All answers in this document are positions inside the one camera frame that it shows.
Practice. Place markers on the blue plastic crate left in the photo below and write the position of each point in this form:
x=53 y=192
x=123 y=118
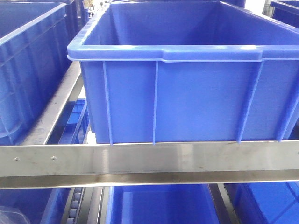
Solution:
x=34 y=36

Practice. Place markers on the blue plastic crate centre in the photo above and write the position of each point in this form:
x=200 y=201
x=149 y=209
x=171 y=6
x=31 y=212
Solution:
x=172 y=71

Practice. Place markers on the blue plastic crate right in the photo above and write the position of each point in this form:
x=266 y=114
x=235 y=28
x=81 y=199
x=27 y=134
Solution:
x=286 y=11

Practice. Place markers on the roller conveyor track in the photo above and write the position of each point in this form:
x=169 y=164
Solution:
x=75 y=205

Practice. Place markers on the stainless steel shelf rail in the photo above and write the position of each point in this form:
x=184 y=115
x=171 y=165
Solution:
x=49 y=166

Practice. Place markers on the lower blue crate centre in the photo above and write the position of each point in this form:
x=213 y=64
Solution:
x=161 y=204

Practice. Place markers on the lower blue crate left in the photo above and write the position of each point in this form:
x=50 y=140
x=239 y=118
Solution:
x=39 y=206

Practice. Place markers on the steel side shelf rail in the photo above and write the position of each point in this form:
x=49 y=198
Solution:
x=51 y=123

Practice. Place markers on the lower blue crate right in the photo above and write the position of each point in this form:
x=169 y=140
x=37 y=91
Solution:
x=265 y=202

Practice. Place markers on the blue plastic crate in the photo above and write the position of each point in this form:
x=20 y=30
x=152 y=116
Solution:
x=34 y=36
x=172 y=71
x=286 y=11

